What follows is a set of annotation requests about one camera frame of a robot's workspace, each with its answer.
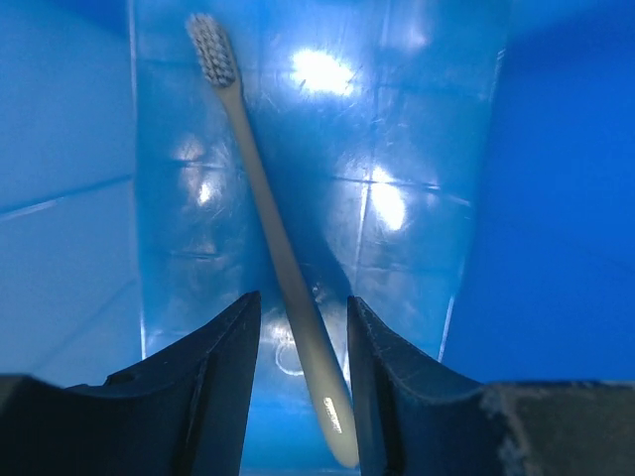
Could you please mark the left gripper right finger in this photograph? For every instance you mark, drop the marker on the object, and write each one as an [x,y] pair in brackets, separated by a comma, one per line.
[415,416]

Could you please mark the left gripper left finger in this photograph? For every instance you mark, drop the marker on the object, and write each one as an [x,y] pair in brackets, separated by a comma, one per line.
[181,411]

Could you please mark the grey toothbrush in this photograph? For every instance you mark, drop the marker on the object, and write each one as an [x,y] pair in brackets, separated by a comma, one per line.
[326,385]

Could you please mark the light blue compartment bin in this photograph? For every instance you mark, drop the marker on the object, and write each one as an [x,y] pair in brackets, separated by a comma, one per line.
[464,167]

